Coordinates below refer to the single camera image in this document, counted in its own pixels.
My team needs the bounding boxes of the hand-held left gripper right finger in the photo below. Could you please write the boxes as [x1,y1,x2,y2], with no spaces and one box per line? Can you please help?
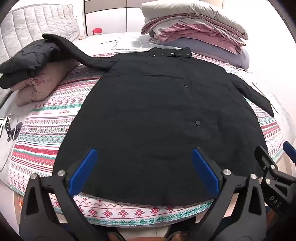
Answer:
[192,148,269,241]

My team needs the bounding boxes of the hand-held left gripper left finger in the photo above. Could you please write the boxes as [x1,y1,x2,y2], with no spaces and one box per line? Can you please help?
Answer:
[20,148,109,241]

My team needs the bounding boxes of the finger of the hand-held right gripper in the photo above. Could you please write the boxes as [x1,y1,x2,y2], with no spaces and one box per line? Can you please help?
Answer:
[283,141,296,163]
[254,146,279,179]

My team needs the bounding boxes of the black long coat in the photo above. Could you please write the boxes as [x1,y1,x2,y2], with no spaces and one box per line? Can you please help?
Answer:
[43,34,275,207]

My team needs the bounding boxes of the striped patterned blanket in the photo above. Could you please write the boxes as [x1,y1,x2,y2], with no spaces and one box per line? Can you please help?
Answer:
[9,51,286,229]

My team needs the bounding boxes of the folded pink blanket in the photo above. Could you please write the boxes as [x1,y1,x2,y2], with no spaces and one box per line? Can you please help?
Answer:
[10,59,80,107]

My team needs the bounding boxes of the blue-grey pillow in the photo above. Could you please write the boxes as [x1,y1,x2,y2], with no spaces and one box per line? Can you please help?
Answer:
[159,37,250,70]

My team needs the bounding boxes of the folded black quilted jacket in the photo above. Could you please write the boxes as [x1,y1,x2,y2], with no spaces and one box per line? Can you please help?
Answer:
[0,39,67,89]

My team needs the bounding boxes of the clear plastic sheet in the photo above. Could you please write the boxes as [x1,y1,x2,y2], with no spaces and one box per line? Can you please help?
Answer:
[99,35,162,51]

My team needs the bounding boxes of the folded pink duvet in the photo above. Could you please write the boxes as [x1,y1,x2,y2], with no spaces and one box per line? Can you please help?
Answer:
[142,20,247,55]

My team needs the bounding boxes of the white quilted headboard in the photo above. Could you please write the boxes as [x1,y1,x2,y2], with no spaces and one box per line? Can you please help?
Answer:
[0,3,80,61]

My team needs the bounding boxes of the white wardrobe doors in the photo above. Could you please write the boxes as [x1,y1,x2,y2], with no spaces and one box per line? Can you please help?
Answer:
[84,0,144,36]

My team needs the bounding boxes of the charger with cable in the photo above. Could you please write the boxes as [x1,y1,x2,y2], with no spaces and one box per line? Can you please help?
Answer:
[0,113,22,142]

